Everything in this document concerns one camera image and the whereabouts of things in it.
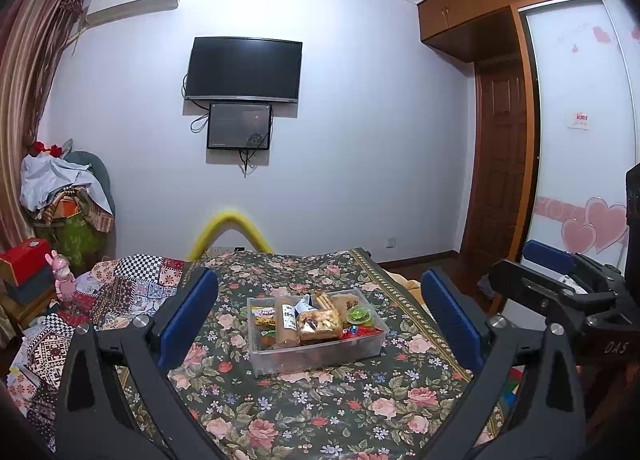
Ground pile of clothes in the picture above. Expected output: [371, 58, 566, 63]
[20, 153, 115, 261]

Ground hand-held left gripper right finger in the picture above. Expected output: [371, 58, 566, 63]
[421, 267, 588, 460]

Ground patchwork quilt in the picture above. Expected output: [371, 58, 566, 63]
[7, 253, 190, 451]

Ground dark grey box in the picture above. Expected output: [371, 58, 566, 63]
[5, 271, 57, 306]

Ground yellow snack packet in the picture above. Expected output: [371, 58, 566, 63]
[250, 306, 279, 329]

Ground red snack packet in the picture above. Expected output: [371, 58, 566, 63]
[342, 324, 387, 342]

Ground pink toy figure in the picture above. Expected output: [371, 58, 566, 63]
[45, 249, 79, 312]

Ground long biscuit roll packet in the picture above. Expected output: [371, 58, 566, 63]
[272, 289, 302, 350]

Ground dark floral blanket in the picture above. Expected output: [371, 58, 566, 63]
[115, 247, 506, 460]

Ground grey chair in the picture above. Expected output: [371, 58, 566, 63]
[62, 150, 117, 241]

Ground black wall television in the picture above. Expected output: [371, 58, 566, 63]
[184, 36, 304, 105]

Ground clear plastic container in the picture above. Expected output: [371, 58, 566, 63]
[247, 287, 390, 379]

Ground white heart-print wardrobe door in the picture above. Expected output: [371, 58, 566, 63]
[520, 0, 640, 271]

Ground clear bag of cookies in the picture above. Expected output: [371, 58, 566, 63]
[296, 309, 344, 345]

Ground wooden overhead cabinet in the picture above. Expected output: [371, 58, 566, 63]
[416, 0, 621, 64]

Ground red artificial flowers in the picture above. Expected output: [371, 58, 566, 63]
[29, 139, 72, 159]

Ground black monitor cable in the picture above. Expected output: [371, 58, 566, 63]
[238, 133, 262, 177]

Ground brown wooden door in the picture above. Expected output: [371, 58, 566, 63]
[460, 58, 539, 261]

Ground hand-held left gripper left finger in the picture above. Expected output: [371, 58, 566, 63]
[54, 267, 236, 460]

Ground striped brown curtain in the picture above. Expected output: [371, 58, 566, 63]
[0, 0, 92, 251]

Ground small wall monitor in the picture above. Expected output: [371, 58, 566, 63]
[207, 101, 274, 151]

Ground yellow foam tube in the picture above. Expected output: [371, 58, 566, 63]
[187, 210, 274, 261]

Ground wooden nightstand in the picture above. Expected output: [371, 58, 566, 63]
[0, 285, 59, 343]

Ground beige mattress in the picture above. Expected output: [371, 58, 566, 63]
[387, 273, 427, 307]

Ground red box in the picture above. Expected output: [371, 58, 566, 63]
[0, 237, 54, 286]

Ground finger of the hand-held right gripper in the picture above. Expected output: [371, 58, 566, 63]
[488, 259, 621, 323]
[523, 239, 623, 293]

